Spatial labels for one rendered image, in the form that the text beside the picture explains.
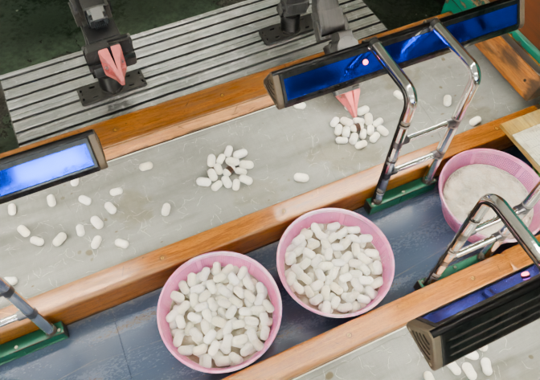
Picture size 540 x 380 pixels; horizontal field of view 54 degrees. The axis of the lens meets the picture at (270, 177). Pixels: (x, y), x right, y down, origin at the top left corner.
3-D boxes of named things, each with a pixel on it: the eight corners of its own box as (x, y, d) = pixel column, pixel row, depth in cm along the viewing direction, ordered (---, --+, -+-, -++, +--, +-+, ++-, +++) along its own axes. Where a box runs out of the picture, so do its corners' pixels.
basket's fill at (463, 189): (421, 190, 140) (427, 179, 136) (490, 162, 146) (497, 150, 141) (472, 262, 129) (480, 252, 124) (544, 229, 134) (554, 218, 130)
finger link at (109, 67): (142, 63, 106) (128, 34, 110) (108, 75, 104) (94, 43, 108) (149, 87, 111) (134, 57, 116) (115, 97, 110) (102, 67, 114)
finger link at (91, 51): (131, 67, 105) (116, 37, 109) (96, 79, 103) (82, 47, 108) (137, 90, 111) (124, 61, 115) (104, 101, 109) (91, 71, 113)
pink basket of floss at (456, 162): (417, 234, 134) (427, 216, 126) (442, 156, 147) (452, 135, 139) (524, 274, 129) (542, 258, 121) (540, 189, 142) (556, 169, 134)
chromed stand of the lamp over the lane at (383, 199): (333, 160, 146) (359, 36, 109) (396, 137, 151) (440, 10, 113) (368, 215, 137) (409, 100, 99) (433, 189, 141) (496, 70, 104)
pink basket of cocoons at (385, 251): (252, 275, 127) (251, 259, 119) (325, 207, 138) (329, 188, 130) (337, 355, 117) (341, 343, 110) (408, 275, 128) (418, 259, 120)
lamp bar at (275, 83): (262, 84, 112) (262, 59, 106) (501, 7, 126) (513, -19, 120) (277, 112, 108) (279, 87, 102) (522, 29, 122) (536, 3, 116)
